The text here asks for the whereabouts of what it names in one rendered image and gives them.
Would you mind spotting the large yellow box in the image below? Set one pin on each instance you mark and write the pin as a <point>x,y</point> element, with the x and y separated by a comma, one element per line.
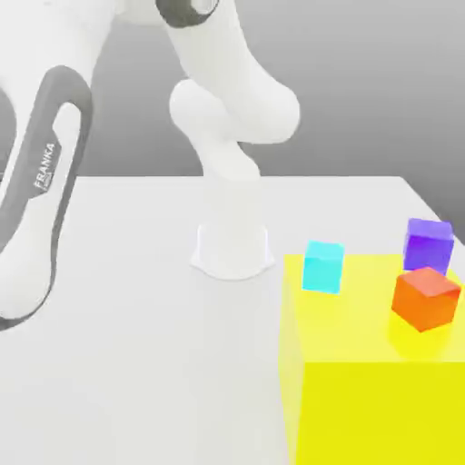
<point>363,399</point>

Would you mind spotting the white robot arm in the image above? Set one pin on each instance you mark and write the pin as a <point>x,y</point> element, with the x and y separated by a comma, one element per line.
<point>232,109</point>

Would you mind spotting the small orange cube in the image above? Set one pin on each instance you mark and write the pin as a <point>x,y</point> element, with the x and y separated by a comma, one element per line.
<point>425,299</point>

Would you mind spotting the small purple cube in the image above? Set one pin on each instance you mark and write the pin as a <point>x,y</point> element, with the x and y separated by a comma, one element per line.
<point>428,247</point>

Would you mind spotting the small cyan cube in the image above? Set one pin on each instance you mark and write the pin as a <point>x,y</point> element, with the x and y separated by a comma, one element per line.
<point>322,267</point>

